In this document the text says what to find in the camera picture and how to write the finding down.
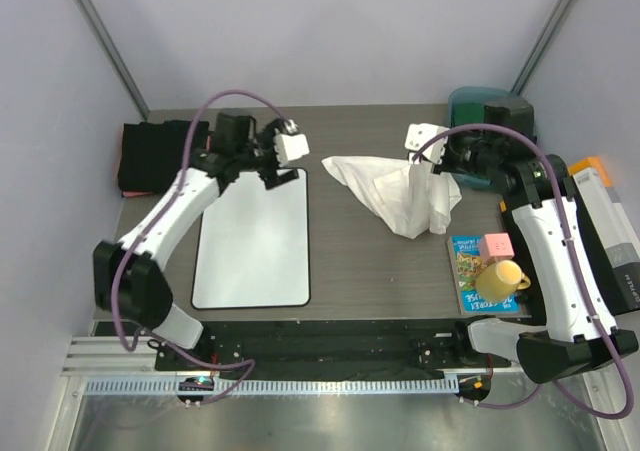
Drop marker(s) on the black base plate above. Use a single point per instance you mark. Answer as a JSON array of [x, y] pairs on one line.
[[340, 350]]

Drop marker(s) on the aluminium rail frame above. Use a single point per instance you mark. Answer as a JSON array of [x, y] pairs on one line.
[[155, 369]]

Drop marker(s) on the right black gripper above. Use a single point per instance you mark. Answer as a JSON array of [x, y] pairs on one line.
[[444, 165]]

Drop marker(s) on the pink sticky pad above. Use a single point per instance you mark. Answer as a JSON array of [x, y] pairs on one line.
[[495, 247]]

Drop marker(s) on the white t shirt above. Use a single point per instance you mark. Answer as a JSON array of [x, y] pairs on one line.
[[408, 198]]

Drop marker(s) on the black orange box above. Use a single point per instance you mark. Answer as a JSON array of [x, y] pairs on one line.
[[610, 241]]

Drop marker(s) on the teal plastic basket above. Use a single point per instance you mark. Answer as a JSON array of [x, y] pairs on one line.
[[501, 108]]

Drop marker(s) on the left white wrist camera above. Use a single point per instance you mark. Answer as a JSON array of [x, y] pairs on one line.
[[290, 148]]

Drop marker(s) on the colourful picture book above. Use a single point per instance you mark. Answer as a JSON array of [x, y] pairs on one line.
[[466, 265]]

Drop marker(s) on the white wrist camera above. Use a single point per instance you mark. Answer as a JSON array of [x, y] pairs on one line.
[[423, 143], [290, 148]]

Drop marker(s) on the green t shirt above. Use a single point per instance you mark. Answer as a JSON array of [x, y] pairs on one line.
[[467, 113]]

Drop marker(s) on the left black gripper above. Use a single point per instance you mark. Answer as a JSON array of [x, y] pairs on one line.
[[270, 177]]

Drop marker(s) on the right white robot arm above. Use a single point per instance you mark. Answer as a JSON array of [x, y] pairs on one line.
[[573, 330]]

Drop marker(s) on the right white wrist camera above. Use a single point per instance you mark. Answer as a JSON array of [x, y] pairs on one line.
[[423, 143]]

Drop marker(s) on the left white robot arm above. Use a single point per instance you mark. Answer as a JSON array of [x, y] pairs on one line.
[[128, 274]]

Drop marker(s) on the white folding board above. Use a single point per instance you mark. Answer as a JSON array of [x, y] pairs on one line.
[[253, 249]]

